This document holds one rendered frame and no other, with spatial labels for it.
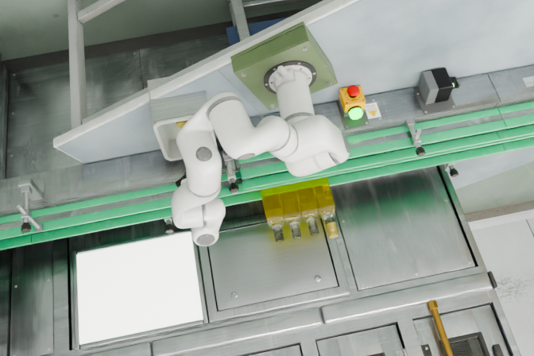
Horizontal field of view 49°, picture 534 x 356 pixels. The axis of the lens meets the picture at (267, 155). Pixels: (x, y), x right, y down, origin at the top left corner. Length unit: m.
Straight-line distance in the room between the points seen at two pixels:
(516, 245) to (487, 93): 3.59
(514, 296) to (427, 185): 3.28
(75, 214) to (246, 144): 0.90
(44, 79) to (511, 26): 1.80
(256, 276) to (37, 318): 0.74
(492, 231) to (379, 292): 3.62
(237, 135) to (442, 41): 0.85
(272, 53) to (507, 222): 4.25
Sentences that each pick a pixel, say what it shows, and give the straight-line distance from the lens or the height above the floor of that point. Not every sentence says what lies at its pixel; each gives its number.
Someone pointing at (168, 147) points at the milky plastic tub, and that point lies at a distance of 1.95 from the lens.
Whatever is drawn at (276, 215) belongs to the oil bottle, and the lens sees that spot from 1.91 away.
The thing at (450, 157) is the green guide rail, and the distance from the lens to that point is 2.15.
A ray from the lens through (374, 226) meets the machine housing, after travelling 2.12.
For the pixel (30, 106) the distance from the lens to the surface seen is 2.58.
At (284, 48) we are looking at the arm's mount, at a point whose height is 0.81.
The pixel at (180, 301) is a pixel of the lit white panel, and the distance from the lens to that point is 2.01.
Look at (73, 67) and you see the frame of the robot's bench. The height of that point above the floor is 0.42.
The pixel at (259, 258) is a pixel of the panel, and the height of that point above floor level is 1.14.
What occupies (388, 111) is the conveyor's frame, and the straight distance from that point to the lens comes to 1.98.
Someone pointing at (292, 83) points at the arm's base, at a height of 0.87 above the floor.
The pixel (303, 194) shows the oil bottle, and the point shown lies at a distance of 1.94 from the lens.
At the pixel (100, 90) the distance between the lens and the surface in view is 2.52.
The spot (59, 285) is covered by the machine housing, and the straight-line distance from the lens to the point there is 2.17.
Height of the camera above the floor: 1.85
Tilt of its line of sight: 30 degrees down
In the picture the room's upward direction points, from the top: 167 degrees clockwise
